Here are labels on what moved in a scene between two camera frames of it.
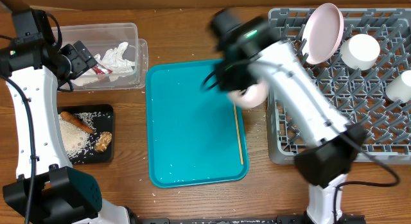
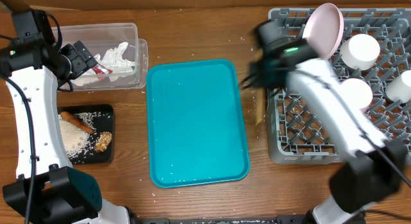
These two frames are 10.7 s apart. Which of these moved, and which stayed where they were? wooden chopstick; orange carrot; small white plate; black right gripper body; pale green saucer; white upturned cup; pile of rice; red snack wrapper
Moved: wooden chopstick; black right gripper body; small white plate
Stayed: orange carrot; pile of rice; pale green saucer; red snack wrapper; white upturned cup
